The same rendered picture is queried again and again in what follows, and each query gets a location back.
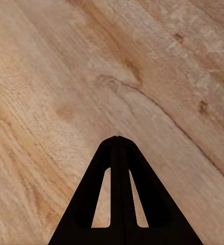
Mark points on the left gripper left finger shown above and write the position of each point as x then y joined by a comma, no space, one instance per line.
75,225

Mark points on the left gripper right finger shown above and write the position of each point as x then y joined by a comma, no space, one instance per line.
167,224

